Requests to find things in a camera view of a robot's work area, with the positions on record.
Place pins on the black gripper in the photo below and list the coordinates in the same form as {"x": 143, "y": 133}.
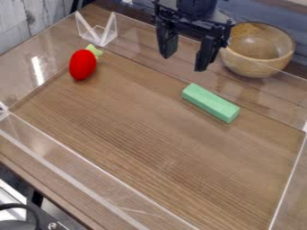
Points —
{"x": 199, "y": 19}

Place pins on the red plush strawberry toy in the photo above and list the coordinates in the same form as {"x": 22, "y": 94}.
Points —
{"x": 83, "y": 62}

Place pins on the wooden bowl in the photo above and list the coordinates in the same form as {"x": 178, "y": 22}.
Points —
{"x": 261, "y": 50}

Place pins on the green rectangular block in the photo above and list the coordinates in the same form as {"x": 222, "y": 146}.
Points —
{"x": 211, "y": 103}

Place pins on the clear acrylic corner bracket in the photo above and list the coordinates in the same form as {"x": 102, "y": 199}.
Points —
{"x": 98, "y": 35}

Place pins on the clear acrylic tray enclosure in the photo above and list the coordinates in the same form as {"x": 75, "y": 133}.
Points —
{"x": 122, "y": 152}

